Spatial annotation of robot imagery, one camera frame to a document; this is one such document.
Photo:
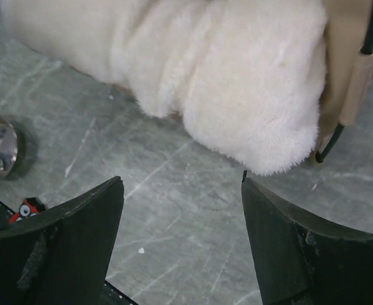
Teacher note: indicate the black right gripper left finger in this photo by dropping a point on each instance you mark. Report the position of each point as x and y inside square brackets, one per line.
[56, 248]

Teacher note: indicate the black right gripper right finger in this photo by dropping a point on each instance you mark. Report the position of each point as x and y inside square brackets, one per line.
[301, 258]

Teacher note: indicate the white fluffy pillow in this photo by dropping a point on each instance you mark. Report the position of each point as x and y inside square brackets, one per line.
[246, 77]

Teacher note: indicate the tan and black pet tent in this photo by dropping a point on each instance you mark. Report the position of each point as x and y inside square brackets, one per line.
[348, 73]

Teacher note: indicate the black tent pole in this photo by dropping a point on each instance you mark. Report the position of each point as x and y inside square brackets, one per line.
[357, 79]

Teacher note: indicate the red owl tag seven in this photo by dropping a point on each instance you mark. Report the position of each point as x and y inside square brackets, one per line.
[28, 208]

